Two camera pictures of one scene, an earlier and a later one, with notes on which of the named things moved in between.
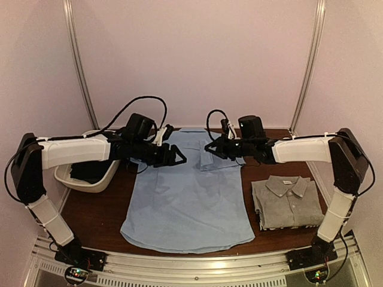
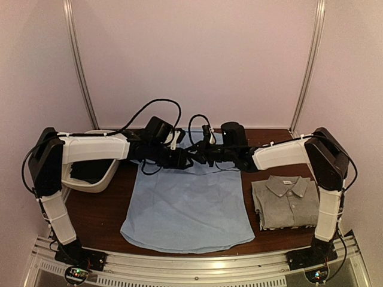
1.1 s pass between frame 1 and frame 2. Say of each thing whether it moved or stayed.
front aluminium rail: stayed
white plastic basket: stayed
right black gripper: moved
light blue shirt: stayed
